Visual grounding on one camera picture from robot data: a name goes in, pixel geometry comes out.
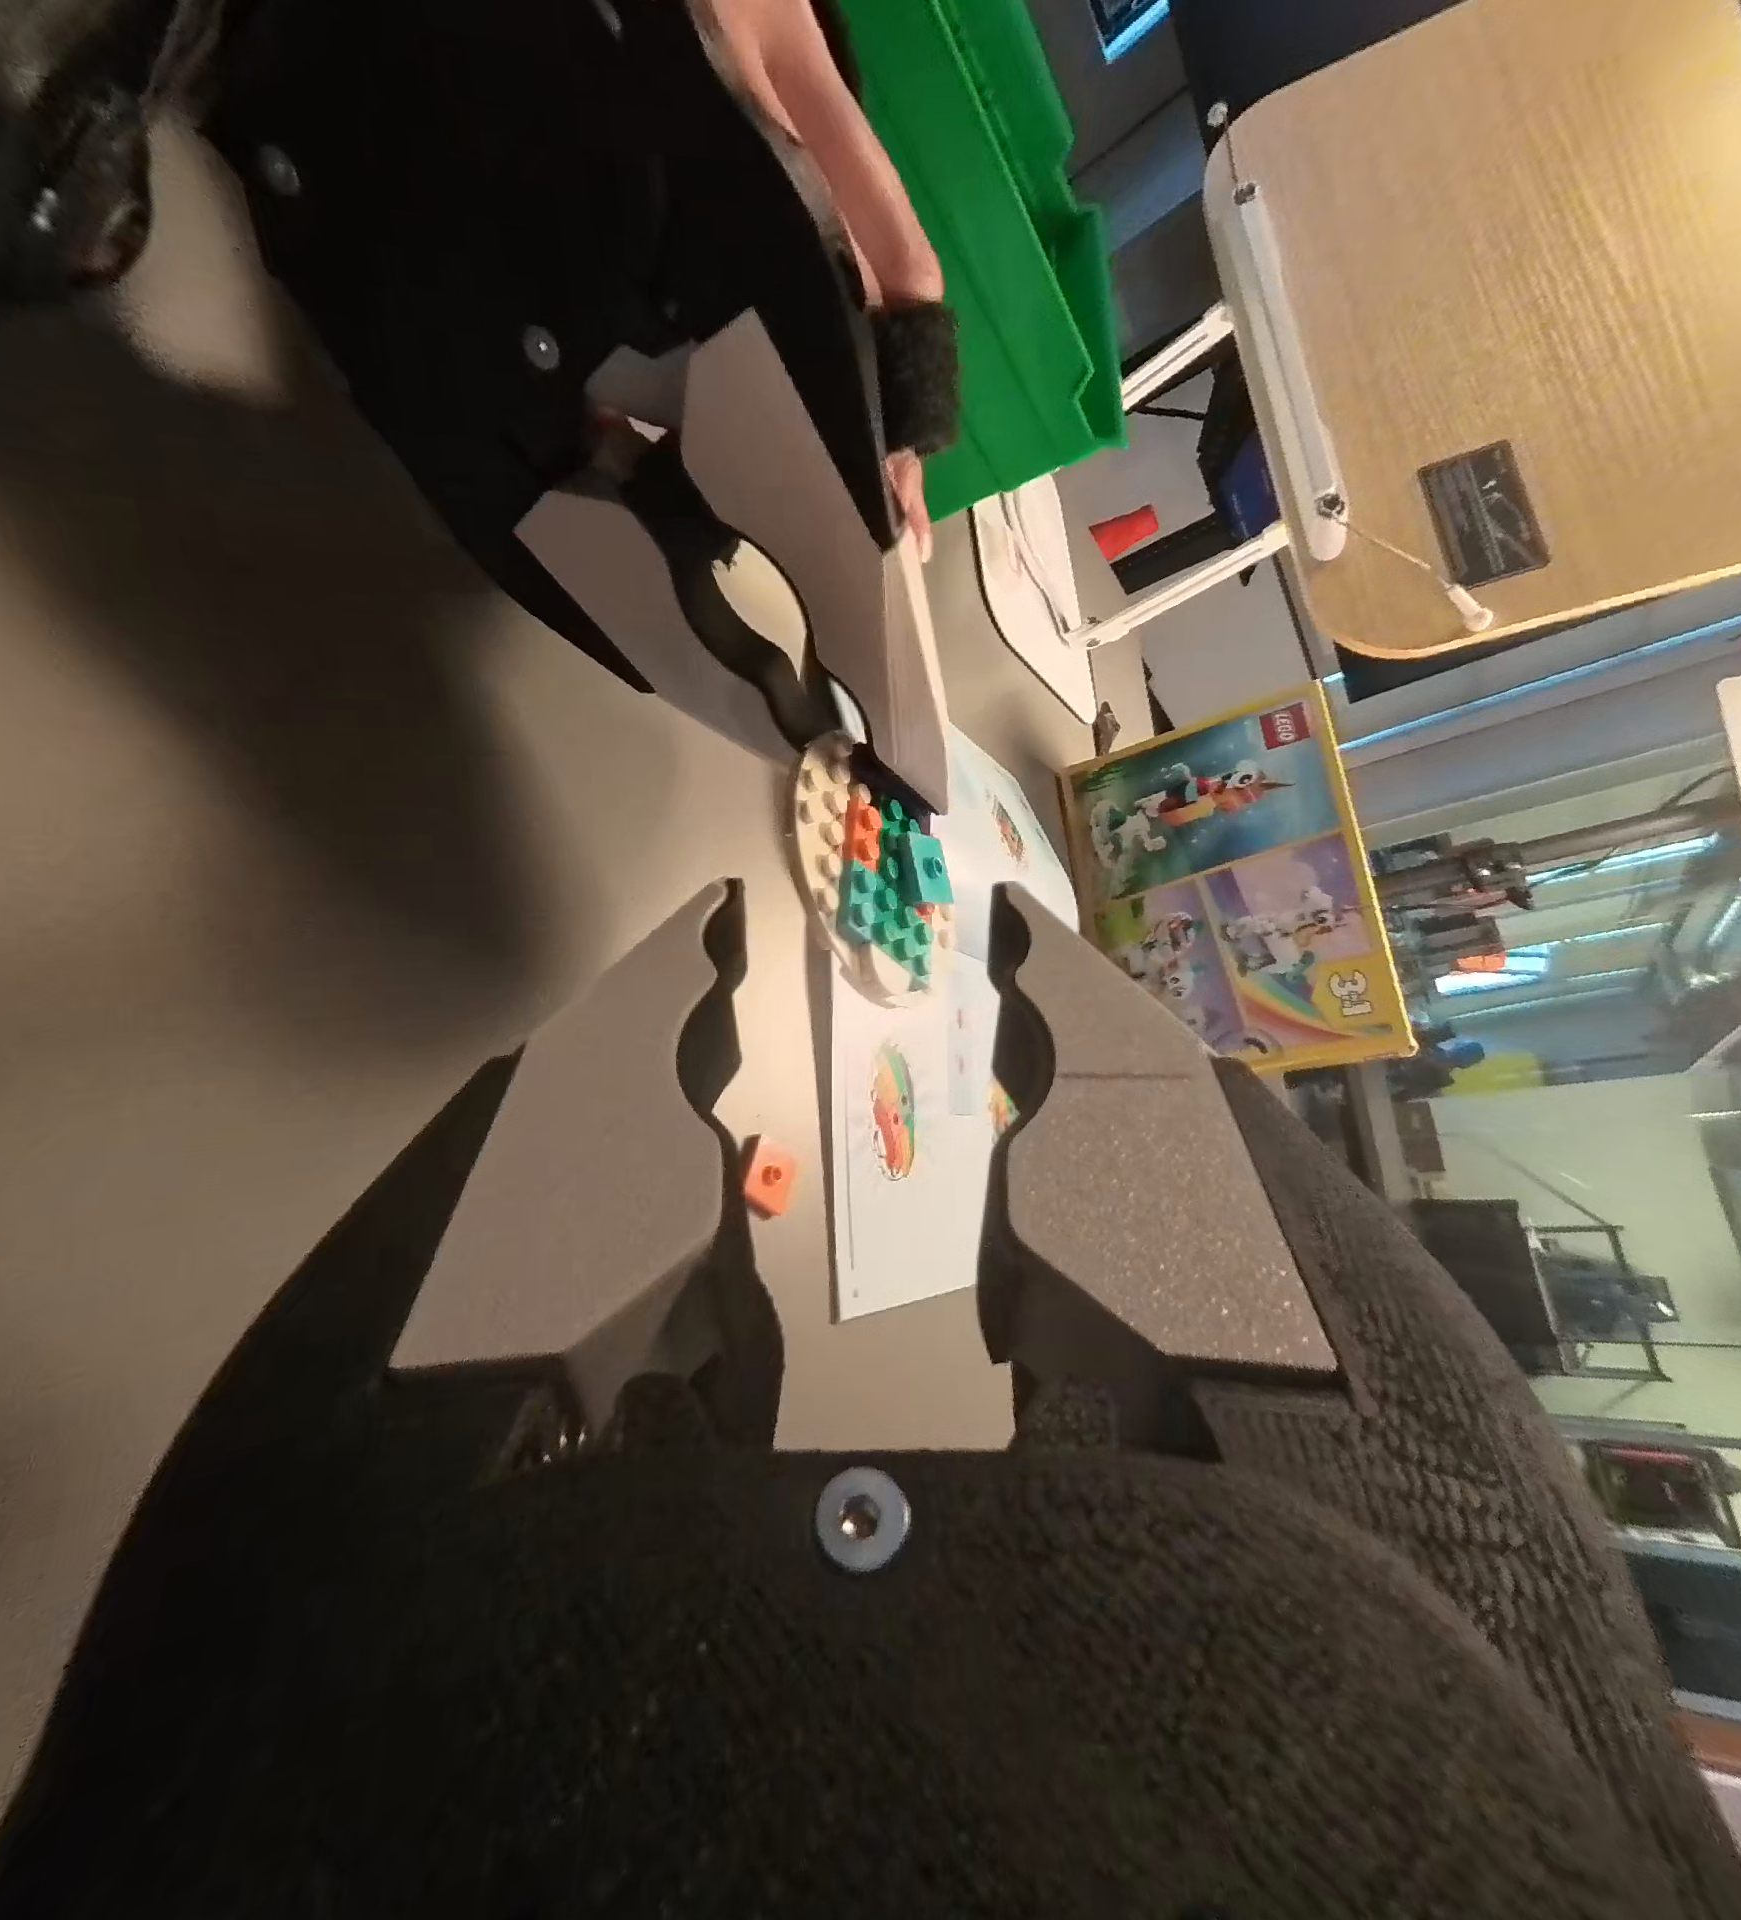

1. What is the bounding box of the yellow lego set box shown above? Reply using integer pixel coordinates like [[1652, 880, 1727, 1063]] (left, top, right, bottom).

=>
[[1056, 682, 1418, 1074]]

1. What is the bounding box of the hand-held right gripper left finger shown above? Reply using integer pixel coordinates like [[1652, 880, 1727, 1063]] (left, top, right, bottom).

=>
[[387, 877, 788, 1427]]

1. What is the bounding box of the wooden chair with white frame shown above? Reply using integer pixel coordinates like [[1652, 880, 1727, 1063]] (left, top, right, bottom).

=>
[[1078, 0, 1741, 662]]

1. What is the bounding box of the lego instruction booklet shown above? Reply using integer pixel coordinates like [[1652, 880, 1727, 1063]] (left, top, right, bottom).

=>
[[829, 724, 1081, 1323]]

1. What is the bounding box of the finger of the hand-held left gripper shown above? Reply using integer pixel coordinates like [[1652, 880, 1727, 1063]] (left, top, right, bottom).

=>
[[513, 449, 849, 752], [682, 313, 951, 805]]

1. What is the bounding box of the round white lego plate assembly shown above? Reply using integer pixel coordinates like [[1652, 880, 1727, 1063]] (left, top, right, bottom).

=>
[[785, 732, 962, 1003]]

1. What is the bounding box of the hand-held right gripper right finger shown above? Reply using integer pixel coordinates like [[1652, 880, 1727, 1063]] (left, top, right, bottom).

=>
[[979, 882, 1339, 1382]]

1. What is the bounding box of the blue panel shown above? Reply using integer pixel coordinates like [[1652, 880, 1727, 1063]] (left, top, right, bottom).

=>
[[1203, 356, 1278, 542]]

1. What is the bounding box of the green plastic bin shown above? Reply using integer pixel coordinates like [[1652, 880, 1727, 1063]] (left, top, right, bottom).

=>
[[833, 0, 1128, 512]]

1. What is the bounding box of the person's left hand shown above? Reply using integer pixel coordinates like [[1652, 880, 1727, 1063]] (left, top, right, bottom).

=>
[[711, 0, 951, 564]]

